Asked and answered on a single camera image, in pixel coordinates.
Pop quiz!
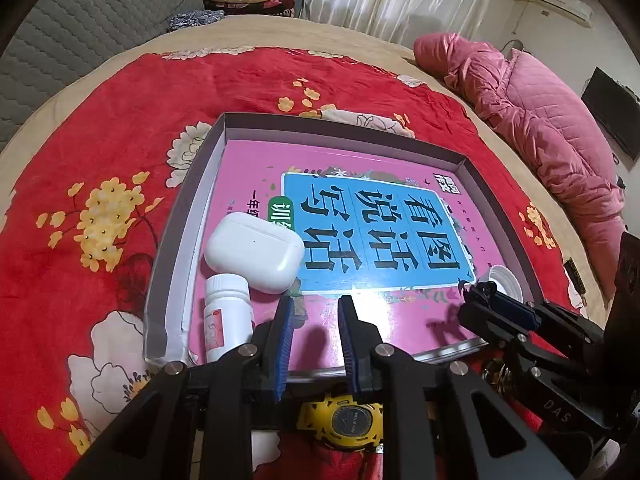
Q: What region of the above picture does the blue patterned cloth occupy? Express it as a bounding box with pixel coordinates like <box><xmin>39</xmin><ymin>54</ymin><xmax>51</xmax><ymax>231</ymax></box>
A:
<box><xmin>166</xmin><ymin>8</ymin><xmax>223</xmax><ymax>32</ymax></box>

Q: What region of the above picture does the white pill bottle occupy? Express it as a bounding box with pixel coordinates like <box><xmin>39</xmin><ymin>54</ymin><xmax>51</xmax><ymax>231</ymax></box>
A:
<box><xmin>204</xmin><ymin>274</ymin><xmax>255</xmax><ymax>363</ymax></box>

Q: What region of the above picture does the black and yellow wristwatch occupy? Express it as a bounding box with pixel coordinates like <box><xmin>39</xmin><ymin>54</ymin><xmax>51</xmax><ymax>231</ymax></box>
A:
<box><xmin>295</xmin><ymin>394</ymin><xmax>386</xmax><ymax>453</ymax></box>

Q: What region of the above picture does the pink and blue book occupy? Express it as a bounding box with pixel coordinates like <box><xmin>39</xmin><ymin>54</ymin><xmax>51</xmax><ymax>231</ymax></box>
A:
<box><xmin>187</xmin><ymin>140</ymin><xmax>511</xmax><ymax>376</ymax></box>

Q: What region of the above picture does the white earbuds case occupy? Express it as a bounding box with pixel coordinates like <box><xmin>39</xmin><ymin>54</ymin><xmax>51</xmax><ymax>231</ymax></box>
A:
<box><xmin>203</xmin><ymin>212</ymin><xmax>306</xmax><ymax>295</ymax></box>

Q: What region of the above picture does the beige bed sheet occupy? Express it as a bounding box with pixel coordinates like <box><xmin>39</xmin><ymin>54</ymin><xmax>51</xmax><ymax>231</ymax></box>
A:
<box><xmin>0</xmin><ymin>14</ymin><xmax>626</xmax><ymax>321</ymax></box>

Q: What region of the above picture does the white air conditioner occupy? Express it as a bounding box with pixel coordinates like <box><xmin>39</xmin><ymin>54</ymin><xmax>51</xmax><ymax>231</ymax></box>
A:
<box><xmin>532</xmin><ymin>0</ymin><xmax>596</xmax><ymax>23</ymax></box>

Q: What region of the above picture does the white ribbed jar lid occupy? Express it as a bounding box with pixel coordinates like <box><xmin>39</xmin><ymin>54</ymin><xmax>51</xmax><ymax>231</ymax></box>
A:
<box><xmin>477</xmin><ymin>266</ymin><xmax>525</xmax><ymax>306</ymax></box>

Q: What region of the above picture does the dark comb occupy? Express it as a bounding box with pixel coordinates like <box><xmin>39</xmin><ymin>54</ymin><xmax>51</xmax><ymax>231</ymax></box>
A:
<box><xmin>562</xmin><ymin>258</ymin><xmax>588</xmax><ymax>306</ymax></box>

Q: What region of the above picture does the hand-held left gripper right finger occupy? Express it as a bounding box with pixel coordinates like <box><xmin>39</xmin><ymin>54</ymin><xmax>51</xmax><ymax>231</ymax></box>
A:
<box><xmin>337</xmin><ymin>295</ymin><xmax>576</xmax><ymax>480</ymax></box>

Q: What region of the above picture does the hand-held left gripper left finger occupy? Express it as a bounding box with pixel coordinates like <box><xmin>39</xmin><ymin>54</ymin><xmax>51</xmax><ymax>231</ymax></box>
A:
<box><xmin>65</xmin><ymin>295</ymin><xmax>296</xmax><ymax>480</ymax></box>

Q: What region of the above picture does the red floral blanket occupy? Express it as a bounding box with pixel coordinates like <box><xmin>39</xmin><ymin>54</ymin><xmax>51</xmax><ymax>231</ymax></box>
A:
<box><xmin>0</xmin><ymin>47</ymin><xmax>596</xmax><ymax>480</ymax></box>

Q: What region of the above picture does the pink quilt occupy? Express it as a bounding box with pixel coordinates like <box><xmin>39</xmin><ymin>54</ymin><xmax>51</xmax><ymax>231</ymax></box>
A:
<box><xmin>414</xmin><ymin>32</ymin><xmax>628</xmax><ymax>301</ymax></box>

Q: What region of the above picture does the grey quilted headboard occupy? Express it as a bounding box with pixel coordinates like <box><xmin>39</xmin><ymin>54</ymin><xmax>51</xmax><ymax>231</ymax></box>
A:
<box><xmin>0</xmin><ymin>0</ymin><xmax>208</xmax><ymax>146</ymax></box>

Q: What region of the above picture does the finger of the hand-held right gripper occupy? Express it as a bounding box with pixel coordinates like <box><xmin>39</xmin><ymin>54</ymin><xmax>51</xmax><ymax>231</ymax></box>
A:
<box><xmin>457</xmin><ymin>302</ymin><xmax>626</xmax><ymax>441</ymax></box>
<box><xmin>462</xmin><ymin>281</ymin><xmax>608</xmax><ymax>361</ymax></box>

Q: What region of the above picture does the black television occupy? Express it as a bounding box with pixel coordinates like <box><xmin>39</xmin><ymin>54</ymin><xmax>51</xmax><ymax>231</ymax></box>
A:
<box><xmin>580</xmin><ymin>66</ymin><xmax>638</xmax><ymax>161</ymax></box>

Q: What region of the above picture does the grey cardboard box tray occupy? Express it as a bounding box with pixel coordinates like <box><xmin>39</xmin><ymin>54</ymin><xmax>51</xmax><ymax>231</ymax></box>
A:
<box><xmin>142</xmin><ymin>111</ymin><xmax>546</xmax><ymax>376</ymax></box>

